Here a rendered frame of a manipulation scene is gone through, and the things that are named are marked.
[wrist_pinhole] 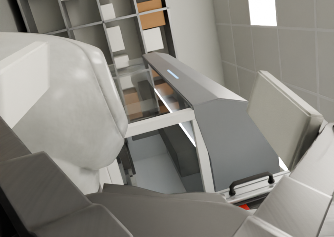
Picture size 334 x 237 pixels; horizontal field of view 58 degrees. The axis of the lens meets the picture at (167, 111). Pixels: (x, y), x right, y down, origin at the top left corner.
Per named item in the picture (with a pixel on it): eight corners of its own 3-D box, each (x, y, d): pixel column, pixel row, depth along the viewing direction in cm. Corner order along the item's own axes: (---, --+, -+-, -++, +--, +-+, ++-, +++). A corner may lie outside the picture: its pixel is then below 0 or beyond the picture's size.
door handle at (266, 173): (228, 185, 112) (275, 171, 115) (226, 182, 115) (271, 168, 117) (230, 196, 114) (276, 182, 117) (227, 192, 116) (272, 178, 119)
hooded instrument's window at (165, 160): (96, 132, 137) (191, 107, 143) (98, 67, 303) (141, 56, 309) (150, 306, 177) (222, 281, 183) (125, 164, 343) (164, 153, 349)
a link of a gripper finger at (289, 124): (309, 115, 13) (326, 117, 13) (257, 69, 19) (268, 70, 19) (288, 172, 14) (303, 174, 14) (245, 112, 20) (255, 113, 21)
